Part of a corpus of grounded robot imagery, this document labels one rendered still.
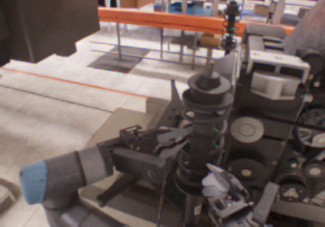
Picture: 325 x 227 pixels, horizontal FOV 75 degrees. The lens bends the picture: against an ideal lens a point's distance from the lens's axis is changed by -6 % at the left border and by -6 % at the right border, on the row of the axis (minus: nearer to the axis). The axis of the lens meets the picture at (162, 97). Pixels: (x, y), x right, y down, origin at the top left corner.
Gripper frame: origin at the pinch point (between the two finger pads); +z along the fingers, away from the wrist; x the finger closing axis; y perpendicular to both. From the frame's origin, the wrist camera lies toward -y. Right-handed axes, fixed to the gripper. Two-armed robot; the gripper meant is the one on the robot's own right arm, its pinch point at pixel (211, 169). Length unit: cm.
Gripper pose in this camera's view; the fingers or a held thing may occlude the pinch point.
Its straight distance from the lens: 60.9
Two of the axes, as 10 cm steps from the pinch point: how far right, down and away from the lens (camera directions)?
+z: -3.7, -3.9, 8.4
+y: -9.2, 2.7, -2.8
